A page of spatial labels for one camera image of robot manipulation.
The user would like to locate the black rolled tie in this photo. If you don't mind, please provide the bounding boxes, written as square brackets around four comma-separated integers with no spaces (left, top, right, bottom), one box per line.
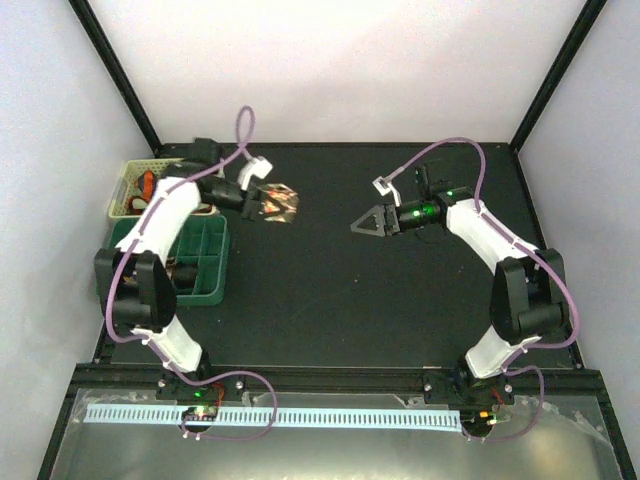
[171,263,198,295]

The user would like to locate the left black frame post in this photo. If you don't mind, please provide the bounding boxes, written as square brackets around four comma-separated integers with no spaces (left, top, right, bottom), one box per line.
[68,0,162,154]

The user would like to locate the green divided organizer tray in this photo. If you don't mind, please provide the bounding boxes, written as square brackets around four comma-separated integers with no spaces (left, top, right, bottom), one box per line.
[94,215,230,318]

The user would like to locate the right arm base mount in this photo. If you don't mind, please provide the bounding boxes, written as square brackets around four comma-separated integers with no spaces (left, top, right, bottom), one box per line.
[422,368,514,408]

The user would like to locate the black aluminium front rail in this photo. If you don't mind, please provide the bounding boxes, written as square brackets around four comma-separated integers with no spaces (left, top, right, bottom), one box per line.
[71,363,606,396]

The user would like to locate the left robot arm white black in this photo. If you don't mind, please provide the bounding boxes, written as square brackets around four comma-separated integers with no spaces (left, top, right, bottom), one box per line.
[94,144,273,399]

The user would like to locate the orange navy striped tie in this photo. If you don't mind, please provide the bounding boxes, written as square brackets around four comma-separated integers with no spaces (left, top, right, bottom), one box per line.
[127,170,157,215]

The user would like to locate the white slotted cable duct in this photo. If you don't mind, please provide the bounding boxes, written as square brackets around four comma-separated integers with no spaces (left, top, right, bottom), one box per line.
[83,404,462,433]

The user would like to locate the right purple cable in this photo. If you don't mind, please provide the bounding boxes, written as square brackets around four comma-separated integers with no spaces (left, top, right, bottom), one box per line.
[389,137,581,444]

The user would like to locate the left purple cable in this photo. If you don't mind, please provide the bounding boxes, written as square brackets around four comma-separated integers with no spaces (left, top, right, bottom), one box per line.
[107,104,279,444]

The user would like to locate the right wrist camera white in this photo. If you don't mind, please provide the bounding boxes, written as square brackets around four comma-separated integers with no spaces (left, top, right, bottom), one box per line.
[372,176,402,207]

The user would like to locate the right black frame post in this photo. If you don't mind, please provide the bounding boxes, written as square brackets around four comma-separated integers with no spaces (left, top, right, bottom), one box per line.
[509,0,608,153]

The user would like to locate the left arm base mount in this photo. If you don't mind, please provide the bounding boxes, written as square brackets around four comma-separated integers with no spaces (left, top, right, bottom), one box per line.
[152,370,250,403]

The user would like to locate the cream perforated basket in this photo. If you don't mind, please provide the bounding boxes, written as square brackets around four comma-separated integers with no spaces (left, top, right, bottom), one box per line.
[105,158,221,219]

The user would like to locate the black frame post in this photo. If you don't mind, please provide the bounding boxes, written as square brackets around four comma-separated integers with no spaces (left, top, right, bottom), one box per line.
[68,0,162,154]
[509,0,608,153]

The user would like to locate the purple cable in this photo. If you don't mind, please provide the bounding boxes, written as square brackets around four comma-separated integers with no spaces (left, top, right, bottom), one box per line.
[389,137,581,444]
[107,104,279,444]

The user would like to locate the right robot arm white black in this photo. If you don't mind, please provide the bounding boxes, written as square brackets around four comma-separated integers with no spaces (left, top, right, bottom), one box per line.
[350,166,570,403]

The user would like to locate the floral patterned tie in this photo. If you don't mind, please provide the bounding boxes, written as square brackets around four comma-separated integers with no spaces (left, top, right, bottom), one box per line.
[257,183,300,223]

